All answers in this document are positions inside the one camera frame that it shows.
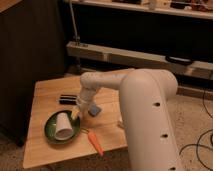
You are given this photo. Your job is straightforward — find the wooden table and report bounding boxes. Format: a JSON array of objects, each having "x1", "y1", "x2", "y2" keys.
[{"x1": 23, "y1": 76, "x2": 126, "y2": 168}]

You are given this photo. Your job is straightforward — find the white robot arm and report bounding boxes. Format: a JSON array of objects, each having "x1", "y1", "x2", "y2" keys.
[{"x1": 77, "y1": 69, "x2": 183, "y2": 171}]

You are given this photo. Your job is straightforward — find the black cylindrical object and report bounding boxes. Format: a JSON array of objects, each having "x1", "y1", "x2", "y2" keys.
[{"x1": 59, "y1": 95, "x2": 77, "y2": 105}]

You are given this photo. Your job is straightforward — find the green ceramic bowl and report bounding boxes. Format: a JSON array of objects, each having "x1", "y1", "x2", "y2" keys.
[{"x1": 44, "y1": 110, "x2": 81, "y2": 144}]

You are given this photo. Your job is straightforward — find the orange toy carrot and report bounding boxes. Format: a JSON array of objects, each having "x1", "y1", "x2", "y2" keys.
[{"x1": 88, "y1": 131, "x2": 104, "y2": 156}]

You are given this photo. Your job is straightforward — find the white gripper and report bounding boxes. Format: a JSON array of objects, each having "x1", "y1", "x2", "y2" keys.
[{"x1": 71, "y1": 88, "x2": 97, "y2": 120}]

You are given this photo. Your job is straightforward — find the upper wooden shelf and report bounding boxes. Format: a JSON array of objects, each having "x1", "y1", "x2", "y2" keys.
[{"x1": 63, "y1": 0, "x2": 213, "y2": 20}]

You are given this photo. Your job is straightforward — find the black floor cables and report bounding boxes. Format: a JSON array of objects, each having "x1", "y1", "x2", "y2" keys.
[{"x1": 180, "y1": 87, "x2": 213, "y2": 164}]

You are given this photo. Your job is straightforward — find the small white object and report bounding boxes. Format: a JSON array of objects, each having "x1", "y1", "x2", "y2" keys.
[{"x1": 117, "y1": 121, "x2": 124, "y2": 129}]

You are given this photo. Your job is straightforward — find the white paper cup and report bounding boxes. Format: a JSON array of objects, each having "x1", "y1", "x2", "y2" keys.
[{"x1": 54, "y1": 113, "x2": 73, "y2": 140}]

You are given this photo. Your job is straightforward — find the metal pole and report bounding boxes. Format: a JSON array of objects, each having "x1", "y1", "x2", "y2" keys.
[{"x1": 69, "y1": 0, "x2": 87, "y2": 47}]

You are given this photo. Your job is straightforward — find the dark cabinet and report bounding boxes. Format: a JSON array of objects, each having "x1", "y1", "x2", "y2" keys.
[{"x1": 0, "y1": 0, "x2": 66, "y2": 146}]

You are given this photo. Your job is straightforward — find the grey long case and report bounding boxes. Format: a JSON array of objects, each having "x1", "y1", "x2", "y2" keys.
[{"x1": 66, "y1": 41, "x2": 213, "y2": 79}]

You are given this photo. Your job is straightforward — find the blue sponge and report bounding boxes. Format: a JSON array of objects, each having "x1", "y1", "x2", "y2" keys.
[{"x1": 88, "y1": 104, "x2": 101, "y2": 117}]

